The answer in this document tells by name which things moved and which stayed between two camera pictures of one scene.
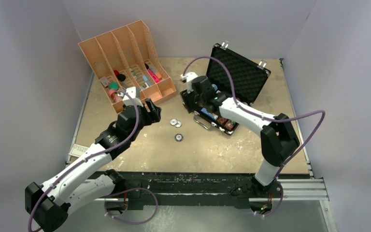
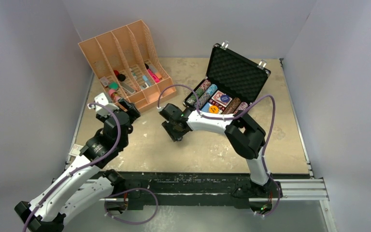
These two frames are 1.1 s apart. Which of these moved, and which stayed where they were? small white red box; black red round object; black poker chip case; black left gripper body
Moved: black left gripper body
Stayed: small white red box; black red round object; black poker chip case
